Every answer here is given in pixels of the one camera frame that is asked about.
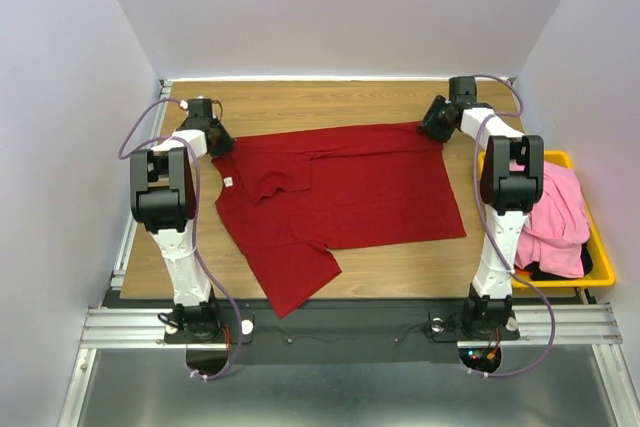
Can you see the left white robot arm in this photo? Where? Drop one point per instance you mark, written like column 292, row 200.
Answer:
column 164, row 198

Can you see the pink t shirt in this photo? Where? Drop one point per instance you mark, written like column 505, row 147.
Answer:
column 557, row 226

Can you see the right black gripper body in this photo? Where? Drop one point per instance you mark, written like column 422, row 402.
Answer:
column 437, row 119

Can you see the yellow plastic bin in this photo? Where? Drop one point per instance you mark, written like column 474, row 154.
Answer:
column 602, row 273

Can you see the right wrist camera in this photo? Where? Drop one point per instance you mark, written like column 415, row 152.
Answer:
column 462, row 90

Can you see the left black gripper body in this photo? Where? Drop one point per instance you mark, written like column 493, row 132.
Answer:
column 223, row 141

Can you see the aluminium frame rail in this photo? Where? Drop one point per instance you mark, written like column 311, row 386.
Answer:
column 86, row 357

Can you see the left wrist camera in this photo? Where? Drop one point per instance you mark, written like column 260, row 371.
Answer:
column 205, row 108

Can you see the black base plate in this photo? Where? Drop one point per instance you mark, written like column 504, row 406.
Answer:
column 355, row 331

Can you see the red t shirt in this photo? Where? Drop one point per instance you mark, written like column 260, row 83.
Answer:
column 290, row 200

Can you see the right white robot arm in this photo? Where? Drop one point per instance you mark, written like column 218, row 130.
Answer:
column 506, row 190

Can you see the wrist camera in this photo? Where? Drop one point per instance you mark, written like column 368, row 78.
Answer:
column 205, row 108
column 462, row 90

